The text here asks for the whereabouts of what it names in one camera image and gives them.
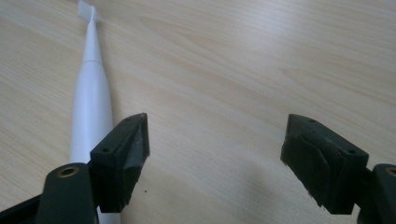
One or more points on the white electric toothbrush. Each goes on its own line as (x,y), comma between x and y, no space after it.
(91,109)

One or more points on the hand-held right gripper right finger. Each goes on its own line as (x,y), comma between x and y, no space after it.
(323,168)

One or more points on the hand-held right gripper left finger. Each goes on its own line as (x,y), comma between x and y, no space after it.
(115,165)

